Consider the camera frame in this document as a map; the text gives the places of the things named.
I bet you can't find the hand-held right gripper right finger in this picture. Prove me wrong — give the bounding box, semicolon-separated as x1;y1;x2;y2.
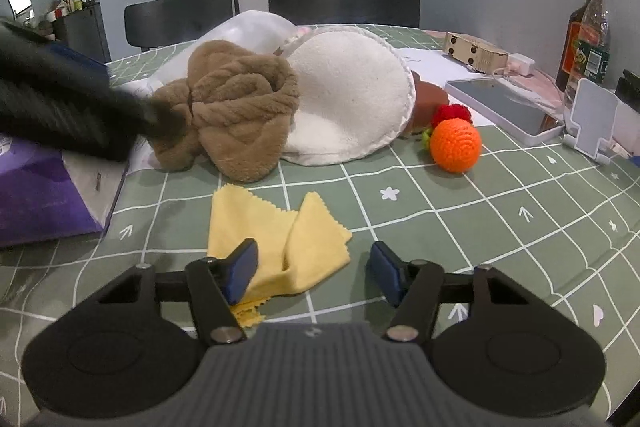
370;241;553;344

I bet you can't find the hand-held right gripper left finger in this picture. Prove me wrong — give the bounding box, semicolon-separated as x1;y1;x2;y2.
75;238;259;347

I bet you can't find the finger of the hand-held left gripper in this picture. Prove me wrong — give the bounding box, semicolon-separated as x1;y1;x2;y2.
112;82;176;145

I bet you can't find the yellow cleaning cloth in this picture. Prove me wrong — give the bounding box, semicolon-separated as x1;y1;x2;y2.
206;184;353;328

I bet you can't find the brown plush towel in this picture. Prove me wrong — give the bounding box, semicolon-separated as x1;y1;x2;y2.
150;39;301;184

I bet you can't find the brown sponge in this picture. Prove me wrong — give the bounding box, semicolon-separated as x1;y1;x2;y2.
410;69;449;135

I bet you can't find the dark cabinet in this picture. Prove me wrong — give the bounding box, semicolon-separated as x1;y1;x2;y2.
52;2;112;64

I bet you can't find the purple tissue pack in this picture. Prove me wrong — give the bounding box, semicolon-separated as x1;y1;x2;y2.
0;132;132;250

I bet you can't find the black chair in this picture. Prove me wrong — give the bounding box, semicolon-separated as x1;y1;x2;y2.
268;0;421;29
124;0;235;54

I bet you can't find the group of small bottles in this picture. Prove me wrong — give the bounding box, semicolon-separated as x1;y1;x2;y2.
50;0;98;16

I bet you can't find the green checked tablecloth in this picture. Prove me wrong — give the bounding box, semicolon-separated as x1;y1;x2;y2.
0;24;640;427

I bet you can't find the orange crochet ball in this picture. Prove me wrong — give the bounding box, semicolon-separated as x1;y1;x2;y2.
429;118;482;174

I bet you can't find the red crochet fruit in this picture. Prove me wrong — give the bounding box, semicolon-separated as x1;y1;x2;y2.
431;103;473;128

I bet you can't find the white round fluffy pad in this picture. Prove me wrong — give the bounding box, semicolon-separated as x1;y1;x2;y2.
282;26;417;166

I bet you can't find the small clear plastic tray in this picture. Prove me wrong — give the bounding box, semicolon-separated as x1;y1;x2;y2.
445;77;566;144

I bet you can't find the wooden box with dots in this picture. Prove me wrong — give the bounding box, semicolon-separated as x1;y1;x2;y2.
443;32;511;74

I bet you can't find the white charger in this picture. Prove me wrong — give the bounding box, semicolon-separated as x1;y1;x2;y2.
507;53;537;76

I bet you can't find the white phone stand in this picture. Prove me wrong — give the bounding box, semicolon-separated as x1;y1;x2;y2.
562;78;621;165

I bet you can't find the clear plastic bottle green label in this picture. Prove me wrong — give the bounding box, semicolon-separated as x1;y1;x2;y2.
564;0;613;108

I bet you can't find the brown glass bottle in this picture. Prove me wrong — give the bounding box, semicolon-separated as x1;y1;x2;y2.
555;0;607;95

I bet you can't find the black object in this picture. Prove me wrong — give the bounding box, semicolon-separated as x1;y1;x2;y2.
616;69;640;98

